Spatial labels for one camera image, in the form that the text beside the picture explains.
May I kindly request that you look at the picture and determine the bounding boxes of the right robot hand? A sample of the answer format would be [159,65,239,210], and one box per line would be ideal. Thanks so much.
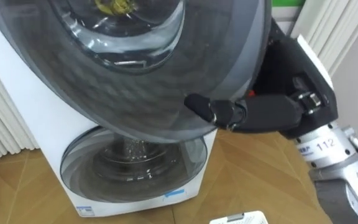
[183,18,339,140]

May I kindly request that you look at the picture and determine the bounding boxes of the round grey washer door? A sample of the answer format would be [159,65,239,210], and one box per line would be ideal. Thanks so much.
[0,0,273,144]

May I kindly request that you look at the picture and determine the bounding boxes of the yellow garment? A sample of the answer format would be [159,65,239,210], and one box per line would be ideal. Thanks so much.
[93,0,138,16]

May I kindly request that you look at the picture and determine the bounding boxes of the white plastic laundry basket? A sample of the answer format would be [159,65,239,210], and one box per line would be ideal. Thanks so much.
[209,210,270,224]

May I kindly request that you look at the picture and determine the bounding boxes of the white stacked washing machines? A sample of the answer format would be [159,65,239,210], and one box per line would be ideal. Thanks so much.
[0,0,219,218]

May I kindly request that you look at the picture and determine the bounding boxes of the green wall poster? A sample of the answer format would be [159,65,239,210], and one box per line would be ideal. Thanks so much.
[272,0,306,7]

